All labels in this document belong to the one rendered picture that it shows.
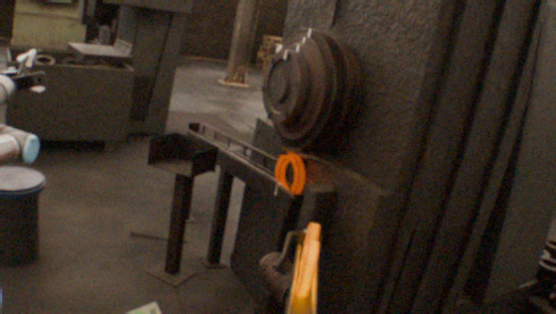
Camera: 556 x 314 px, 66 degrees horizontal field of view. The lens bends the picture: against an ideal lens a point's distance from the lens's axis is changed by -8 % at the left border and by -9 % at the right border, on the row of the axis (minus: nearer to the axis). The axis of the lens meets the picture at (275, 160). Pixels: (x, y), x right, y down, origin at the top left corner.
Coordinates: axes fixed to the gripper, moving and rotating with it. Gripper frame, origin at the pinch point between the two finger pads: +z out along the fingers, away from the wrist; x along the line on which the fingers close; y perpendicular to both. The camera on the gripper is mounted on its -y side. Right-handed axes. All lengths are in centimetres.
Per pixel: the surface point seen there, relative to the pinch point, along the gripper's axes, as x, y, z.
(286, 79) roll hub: 14, -87, 18
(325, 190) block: 50, -102, -1
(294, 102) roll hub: 20, -91, 10
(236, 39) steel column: 151, 64, 685
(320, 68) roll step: 8, -100, 15
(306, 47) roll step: 3, -95, 25
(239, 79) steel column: 231, 66, 689
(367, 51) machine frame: 4, -118, 23
